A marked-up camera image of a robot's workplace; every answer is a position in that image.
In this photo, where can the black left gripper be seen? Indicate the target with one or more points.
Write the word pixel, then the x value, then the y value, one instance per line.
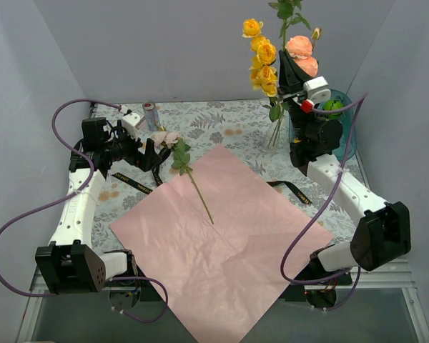
pixel 140 156

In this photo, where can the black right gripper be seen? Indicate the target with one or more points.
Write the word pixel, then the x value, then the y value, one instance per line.
pixel 293 95

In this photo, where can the yellow flower stem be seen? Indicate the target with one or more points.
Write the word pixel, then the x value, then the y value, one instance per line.
pixel 263 73

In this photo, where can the light pink flower stem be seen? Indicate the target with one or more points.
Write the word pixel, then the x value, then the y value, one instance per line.
pixel 179 149

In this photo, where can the orange-pink flower stem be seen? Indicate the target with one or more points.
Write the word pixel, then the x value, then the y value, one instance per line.
pixel 300 47

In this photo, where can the black ribbon gold lettering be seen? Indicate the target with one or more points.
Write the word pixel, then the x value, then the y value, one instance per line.
pixel 165 153

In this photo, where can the clear glass vase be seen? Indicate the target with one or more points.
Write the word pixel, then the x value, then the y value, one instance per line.
pixel 271 139

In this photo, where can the pink and purple wrapping paper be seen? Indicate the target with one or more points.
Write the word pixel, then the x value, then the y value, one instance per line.
pixel 222 242

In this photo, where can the pale pink flower stem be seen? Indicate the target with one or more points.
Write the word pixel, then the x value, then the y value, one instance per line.
pixel 290 13

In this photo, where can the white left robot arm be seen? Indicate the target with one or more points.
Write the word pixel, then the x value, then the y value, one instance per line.
pixel 68 263

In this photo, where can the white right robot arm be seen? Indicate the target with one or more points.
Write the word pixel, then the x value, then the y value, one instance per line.
pixel 382 228

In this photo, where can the silver drink can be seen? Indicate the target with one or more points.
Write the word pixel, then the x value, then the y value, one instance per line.
pixel 151 115

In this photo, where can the floral tablecloth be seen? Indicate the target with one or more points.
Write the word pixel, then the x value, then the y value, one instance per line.
pixel 241 127

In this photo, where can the green ball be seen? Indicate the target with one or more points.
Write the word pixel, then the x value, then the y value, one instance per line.
pixel 332 105

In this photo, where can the teal plastic tray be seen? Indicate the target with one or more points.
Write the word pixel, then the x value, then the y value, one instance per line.
pixel 346 125

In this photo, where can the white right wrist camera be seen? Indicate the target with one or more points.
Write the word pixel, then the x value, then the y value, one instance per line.
pixel 316 91

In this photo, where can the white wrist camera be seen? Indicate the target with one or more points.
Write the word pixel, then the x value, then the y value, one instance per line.
pixel 316 91
pixel 131 123

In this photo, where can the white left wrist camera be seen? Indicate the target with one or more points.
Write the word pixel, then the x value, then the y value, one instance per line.
pixel 131 123

